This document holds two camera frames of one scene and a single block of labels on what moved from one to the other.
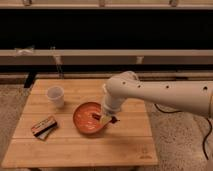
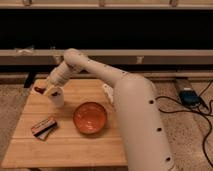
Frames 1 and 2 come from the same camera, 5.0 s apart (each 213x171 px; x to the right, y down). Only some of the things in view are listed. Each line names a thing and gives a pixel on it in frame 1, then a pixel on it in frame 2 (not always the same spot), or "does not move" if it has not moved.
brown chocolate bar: (113, 119) → (41, 90)
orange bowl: (84, 119) does not move
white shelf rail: (106, 56) does not move
